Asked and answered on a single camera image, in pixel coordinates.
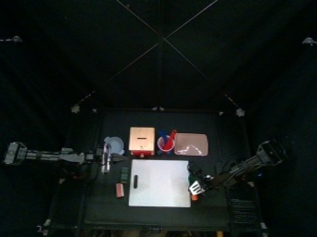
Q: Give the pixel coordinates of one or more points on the salmon pink block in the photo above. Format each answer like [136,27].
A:
[120,190]

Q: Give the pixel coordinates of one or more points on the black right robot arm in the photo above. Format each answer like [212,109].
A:
[252,163]

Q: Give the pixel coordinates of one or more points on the copper orange box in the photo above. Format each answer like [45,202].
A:
[142,141]

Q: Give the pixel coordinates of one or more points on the small dark green block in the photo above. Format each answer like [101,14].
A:
[125,175]

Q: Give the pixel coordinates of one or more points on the silver frame corner bracket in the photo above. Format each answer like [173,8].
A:
[240,112]
[76,108]

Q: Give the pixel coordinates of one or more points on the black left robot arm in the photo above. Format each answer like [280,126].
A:
[46,155]

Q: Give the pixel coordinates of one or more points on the blue toy utensil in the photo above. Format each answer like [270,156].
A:
[164,136]

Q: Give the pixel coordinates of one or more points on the blue cloth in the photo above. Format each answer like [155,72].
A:
[114,145]

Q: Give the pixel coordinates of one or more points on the silver cloth clamp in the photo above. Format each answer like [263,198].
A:
[308,40]
[15,39]

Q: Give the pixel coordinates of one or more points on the white cutting board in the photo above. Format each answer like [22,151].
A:
[161,185]

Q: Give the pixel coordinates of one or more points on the clear tray with red item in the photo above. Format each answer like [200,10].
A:
[192,144]

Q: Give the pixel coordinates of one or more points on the red toy utensil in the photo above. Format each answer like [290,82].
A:
[171,138]

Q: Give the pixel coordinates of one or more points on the silver frame middle bracket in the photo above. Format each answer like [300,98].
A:
[157,108]

